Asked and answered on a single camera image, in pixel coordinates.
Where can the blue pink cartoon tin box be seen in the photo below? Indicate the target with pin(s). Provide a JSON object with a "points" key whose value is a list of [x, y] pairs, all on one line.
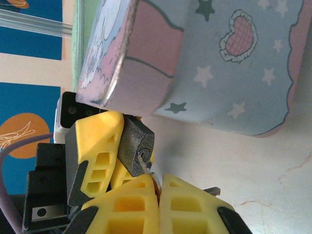
{"points": [[219, 73]]}

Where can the small silver key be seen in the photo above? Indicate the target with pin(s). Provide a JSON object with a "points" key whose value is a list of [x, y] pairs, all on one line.
{"points": [[157, 184]]}

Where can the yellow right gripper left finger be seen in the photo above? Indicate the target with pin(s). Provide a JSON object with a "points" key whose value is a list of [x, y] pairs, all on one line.
{"points": [[122, 207]]}

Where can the small dark padlock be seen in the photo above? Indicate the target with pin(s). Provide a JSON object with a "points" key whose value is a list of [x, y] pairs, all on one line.
{"points": [[132, 141]]}

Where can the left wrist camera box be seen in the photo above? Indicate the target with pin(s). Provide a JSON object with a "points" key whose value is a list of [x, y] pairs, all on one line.
{"points": [[67, 114]]}

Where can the mint green zipper pouch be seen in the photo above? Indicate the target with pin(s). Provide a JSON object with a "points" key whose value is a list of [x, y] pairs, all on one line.
{"points": [[76, 48]]}

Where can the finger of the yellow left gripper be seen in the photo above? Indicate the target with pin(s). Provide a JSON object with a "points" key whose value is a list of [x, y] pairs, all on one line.
{"points": [[120, 175], [97, 136]]}

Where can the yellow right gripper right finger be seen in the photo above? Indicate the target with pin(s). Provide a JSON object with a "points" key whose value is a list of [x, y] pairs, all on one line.
{"points": [[195, 212]]}

